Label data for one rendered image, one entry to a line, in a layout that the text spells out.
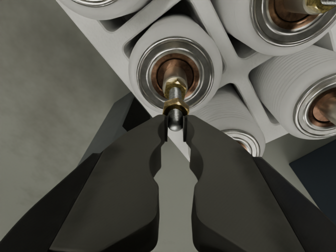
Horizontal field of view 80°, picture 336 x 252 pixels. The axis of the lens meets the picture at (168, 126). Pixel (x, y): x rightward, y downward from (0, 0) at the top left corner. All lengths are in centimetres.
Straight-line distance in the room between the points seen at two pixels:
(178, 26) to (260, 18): 7
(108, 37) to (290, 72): 21
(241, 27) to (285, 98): 9
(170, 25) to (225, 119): 12
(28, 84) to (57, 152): 21
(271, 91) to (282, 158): 41
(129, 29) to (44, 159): 53
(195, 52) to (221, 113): 9
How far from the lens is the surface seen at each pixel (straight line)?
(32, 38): 54
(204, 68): 20
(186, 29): 20
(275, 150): 64
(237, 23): 21
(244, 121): 25
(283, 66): 28
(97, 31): 28
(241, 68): 29
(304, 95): 25
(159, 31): 20
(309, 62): 26
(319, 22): 23
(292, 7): 20
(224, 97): 29
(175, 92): 16
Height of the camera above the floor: 45
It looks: 58 degrees down
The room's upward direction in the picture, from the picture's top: 177 degrees counter-clockwise
